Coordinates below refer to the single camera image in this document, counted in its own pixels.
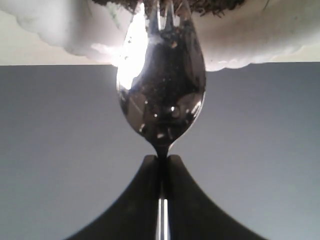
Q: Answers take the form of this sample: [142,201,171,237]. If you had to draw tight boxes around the steel spork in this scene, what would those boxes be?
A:
[116,0,206,240]

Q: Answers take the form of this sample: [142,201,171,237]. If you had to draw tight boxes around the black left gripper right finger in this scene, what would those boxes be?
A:
[163,155,263,240]

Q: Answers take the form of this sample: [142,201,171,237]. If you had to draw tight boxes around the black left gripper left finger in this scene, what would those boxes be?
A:
[68,155,160,240]

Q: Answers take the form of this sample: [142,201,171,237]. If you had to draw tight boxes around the white plastic flower pot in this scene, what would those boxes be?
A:
[0,0,320,72]

